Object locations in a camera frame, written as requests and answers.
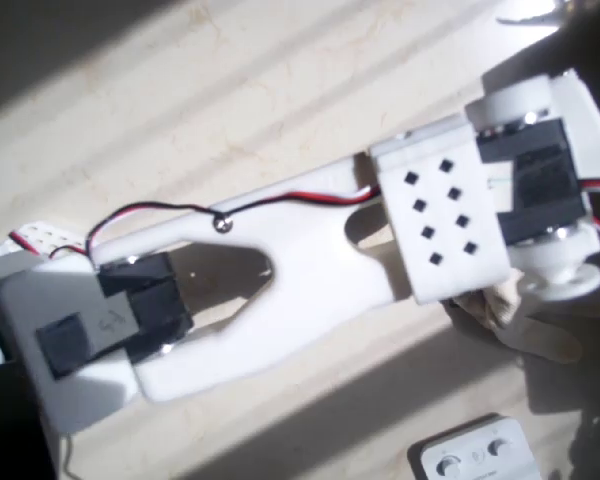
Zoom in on large dark flat panel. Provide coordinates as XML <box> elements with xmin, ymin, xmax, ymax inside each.
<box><xmin>481</xmin><ymin>19</ymin><xmax>600</xmax><ymax>416</ymax></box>

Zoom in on black knitted fabric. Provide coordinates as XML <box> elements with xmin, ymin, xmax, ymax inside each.
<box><xmin>567</xmin><ymin>399</ymin><xmax>600</xmax><ymax>480</ymax></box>

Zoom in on white device with knobs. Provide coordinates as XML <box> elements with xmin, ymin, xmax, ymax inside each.
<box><xmin>407</xmin><ymin>412</ymin><xmax>542</xmax><ymax>480</ymax></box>

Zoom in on black box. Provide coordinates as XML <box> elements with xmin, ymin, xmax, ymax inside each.
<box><xmin>0</xmin><ymin>364</ymin><xmax>61</xmax><ymax>480</ymax></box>

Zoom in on red black white arm cable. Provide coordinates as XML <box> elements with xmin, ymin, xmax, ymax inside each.
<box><xmin>86</xmin><ymin>185</ymin><xmax>382</xmax><ymax>257</ymax></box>

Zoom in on thin grey cable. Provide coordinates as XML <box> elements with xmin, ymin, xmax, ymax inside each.
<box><xmin>61</xmin><ymin>433</ymin><xmax>77</xmax><ymax>480</ymax></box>

